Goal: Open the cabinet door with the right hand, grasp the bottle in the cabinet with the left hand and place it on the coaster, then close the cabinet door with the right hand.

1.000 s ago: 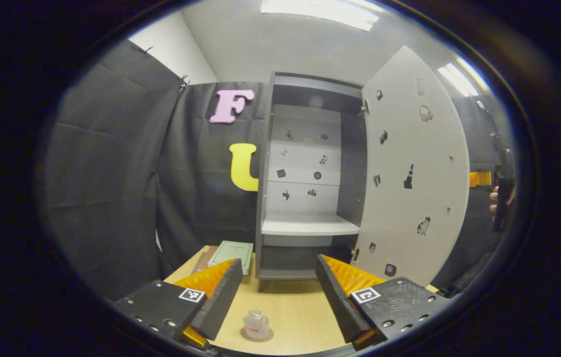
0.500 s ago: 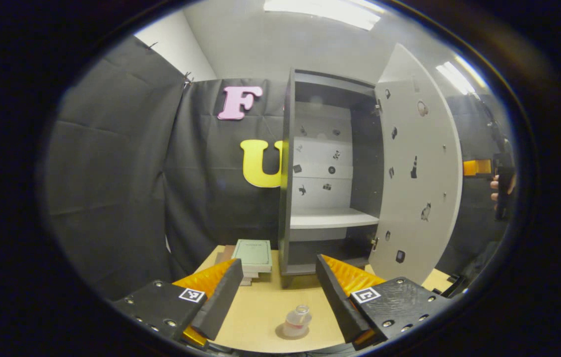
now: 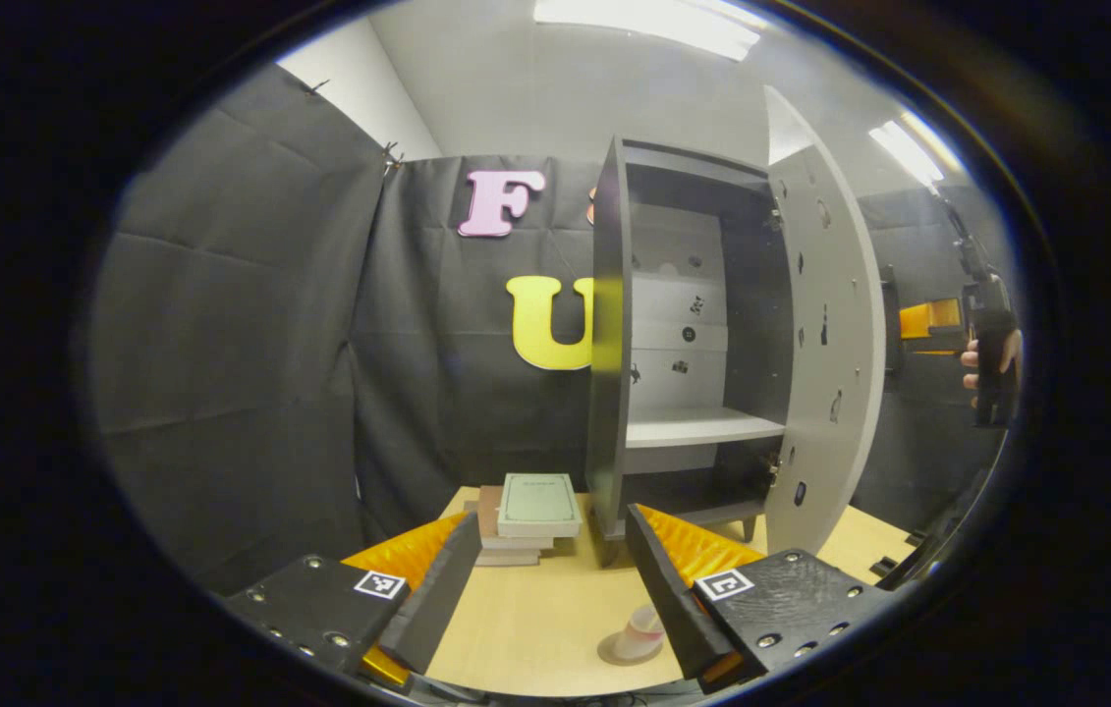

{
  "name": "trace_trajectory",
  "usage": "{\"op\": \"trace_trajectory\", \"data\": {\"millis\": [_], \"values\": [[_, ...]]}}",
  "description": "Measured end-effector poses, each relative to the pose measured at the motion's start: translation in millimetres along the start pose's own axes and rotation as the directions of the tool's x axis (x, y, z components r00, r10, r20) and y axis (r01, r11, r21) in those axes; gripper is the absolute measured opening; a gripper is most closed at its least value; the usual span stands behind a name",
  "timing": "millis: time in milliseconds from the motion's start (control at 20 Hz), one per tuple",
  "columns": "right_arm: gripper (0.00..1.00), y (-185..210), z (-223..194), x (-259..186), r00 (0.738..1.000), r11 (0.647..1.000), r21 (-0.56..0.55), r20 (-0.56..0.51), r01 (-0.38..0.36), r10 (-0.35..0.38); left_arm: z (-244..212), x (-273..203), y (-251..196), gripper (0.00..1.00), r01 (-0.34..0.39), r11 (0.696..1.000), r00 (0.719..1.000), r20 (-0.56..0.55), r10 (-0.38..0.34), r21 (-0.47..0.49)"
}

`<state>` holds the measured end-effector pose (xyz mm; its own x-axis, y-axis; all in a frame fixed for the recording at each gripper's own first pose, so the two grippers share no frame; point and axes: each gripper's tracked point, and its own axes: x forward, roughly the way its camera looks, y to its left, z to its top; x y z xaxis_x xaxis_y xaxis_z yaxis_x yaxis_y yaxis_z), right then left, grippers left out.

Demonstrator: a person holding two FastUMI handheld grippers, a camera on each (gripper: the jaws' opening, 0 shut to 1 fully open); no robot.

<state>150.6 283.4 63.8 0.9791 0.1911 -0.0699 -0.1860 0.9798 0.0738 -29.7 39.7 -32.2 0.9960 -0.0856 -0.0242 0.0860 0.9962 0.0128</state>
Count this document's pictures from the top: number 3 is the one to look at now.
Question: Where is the large ceiling light panel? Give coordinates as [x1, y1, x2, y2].
[533, 0, 762, 62]

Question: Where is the brown book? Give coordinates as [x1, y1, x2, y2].
[476, 486, 556, 553]

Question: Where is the grey cabinet shelf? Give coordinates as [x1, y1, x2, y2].
[626, 408, 787, 450]

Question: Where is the grey book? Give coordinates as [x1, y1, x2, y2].
[472, 545, 541, 568]

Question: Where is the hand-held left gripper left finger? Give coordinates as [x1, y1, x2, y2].
[224, 511, 483, 693]

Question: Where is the clear plastic bottle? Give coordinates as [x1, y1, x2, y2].
[624, 604, 666, 661]

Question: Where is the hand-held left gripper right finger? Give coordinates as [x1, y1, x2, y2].
[624, 504, 900, 696]

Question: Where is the black door handle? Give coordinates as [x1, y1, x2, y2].
[881, 265, 904, 379]

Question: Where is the black backdrop cloth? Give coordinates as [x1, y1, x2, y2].
[88, 64, 1023, 595]

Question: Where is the round brown coaster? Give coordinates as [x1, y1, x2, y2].
[597, 628, 664, 667]

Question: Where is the grey cabinet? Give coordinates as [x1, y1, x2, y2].
[584, 136, 797, 569]

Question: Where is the small ceiling light panel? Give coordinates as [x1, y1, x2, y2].
[867, 110, 949, 188]

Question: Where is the green book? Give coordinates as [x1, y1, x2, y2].
[497, 472, 583, 539]

